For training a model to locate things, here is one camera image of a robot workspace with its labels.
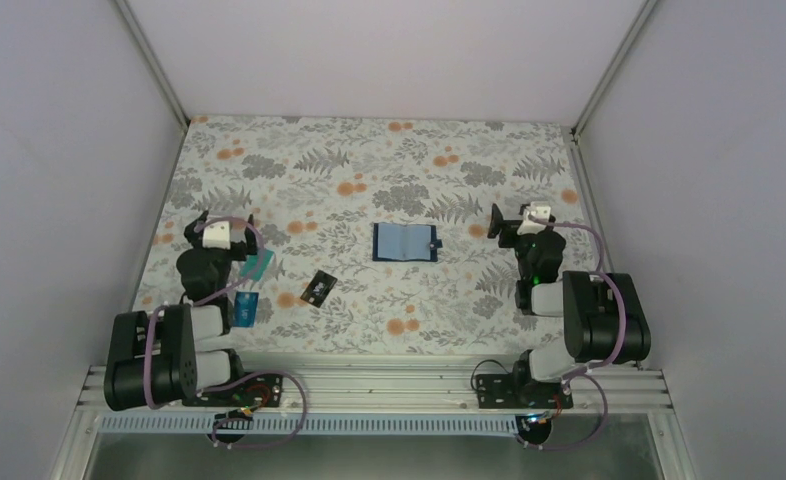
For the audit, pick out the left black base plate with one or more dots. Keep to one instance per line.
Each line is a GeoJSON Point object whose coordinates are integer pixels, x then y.
{"type": "Point", "coordinates": [261, 391]}

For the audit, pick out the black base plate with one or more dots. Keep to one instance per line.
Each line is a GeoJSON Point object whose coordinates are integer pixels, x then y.
{"type": "Point", "coordinates": [502, 391]}
{"type": "Point", "coordinates": [261, 391]}

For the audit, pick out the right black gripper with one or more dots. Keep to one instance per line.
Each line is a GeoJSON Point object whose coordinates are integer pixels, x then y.
{"type": "Point", "coordinates": [513, 225]}

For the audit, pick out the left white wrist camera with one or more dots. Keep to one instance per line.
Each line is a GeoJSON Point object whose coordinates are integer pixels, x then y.
{"type": "Point", "coordinates": [217, 235]}

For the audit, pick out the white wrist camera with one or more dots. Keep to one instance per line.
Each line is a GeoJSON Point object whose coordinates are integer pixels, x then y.
{"type": "Point", "coordinates": [535, 218]}
{"type": "Point", "coordinates": [217, 235]}

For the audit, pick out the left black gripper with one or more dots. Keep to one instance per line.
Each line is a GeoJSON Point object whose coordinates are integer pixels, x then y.
{"type": "Point", "coordinates": [247, 244]}

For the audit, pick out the blue leather card holder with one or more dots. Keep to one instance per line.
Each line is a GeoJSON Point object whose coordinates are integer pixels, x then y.
{"type": "Point", "coordinates": [405, 243]}

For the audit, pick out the teal green credit card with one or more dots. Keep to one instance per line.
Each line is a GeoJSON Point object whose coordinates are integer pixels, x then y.
{"type": "Point", "coordinates": [255, 265]}

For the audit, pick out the blue credit card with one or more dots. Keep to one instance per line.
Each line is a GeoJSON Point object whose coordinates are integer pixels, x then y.
{"type": "Point", "coordinates": [245, 309]}

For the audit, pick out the floral patterned table mat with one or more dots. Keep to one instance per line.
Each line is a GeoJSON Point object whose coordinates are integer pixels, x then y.
{"type": "Point", "coordinates": [316, 187]}

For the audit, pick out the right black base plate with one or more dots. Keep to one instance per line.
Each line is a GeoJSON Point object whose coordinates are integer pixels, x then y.
{"type": "Point", "coordinates": [502, 391]}

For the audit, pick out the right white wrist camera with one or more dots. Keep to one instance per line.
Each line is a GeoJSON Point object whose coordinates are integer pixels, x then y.
{"type": "Point", "coordinates": [535, 218]}

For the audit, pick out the aluminium rail frame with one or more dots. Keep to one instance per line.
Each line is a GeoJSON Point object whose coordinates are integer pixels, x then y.
{"type": "Point", "coordinates": [440, 384]}

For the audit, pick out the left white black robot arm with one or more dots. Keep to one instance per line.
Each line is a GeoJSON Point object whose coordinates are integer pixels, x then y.
{"type": "Point", "coordinates": [154, 358]}

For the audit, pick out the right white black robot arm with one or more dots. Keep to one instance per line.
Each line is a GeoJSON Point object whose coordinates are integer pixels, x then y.
{"type": "Point", "coordinates": [603, 319]}

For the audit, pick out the slotted cable duct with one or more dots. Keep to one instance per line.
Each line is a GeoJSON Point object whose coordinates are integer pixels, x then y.
{"type": "Point", "coordinates": [315, 424]}

